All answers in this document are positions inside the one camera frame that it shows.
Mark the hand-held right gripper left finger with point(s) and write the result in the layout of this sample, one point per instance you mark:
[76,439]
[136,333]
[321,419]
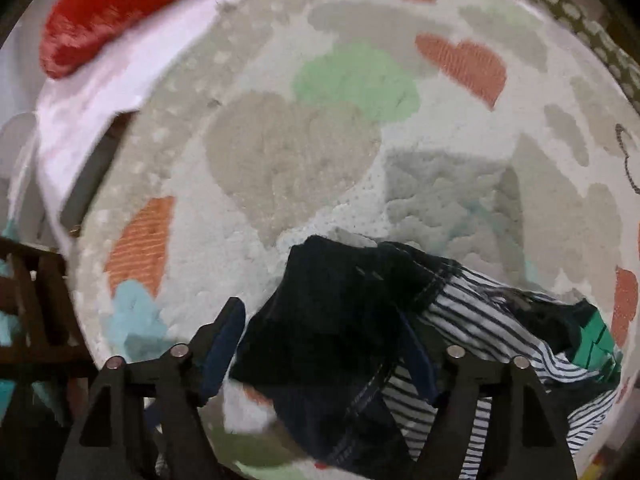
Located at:
[222,345]

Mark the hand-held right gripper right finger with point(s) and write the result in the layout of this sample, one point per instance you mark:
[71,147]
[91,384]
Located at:
[417,355]

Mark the navy striped pants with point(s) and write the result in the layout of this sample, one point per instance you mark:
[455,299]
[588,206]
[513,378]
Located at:
[325,320]

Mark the green cloth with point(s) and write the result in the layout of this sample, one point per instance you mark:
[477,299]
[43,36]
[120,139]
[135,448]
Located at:
[597,342]

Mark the quilted heart-print bedspread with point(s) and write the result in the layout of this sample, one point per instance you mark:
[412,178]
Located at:
[300,160]

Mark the brown wooden chair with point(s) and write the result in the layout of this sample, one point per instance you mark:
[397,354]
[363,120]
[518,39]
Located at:
[30,285]

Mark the red star-print pillow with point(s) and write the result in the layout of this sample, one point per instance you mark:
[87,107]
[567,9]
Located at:
[115,10]

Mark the olive patterned bolster pillow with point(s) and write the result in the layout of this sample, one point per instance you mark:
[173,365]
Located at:
[600,35]

